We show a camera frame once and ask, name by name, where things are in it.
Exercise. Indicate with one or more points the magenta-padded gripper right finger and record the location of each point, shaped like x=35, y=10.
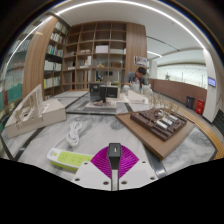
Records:
x=138, y=175

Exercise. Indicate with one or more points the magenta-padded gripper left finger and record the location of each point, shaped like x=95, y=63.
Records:
x=90, y=176

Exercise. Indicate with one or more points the black charger block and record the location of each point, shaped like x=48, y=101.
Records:
x=114, y=155

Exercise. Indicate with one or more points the white and green power strip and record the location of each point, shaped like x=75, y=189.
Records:
x=68, y=159

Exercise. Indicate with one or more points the brown building model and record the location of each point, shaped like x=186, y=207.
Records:
x=160, y=123

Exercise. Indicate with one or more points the small white building model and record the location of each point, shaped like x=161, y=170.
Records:
x=138, y=96

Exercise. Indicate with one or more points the white architectural model on base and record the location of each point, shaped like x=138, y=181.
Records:
x=33, y=115

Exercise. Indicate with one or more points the black box model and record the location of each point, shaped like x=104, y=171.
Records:
x=100, y=91

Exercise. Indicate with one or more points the dark bin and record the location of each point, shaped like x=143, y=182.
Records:
x=190, y=102

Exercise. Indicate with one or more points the red bin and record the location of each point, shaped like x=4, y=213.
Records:
x=200, y=107

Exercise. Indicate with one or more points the person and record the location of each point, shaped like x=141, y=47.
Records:
x=138, y=77

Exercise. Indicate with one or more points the dark bookshelf with books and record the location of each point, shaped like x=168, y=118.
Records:
x=53, y=53

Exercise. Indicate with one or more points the wooden cubby shelf unit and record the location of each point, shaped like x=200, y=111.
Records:
x=101, y=43

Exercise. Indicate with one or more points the wall screen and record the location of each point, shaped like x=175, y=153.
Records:
x=211, y=82

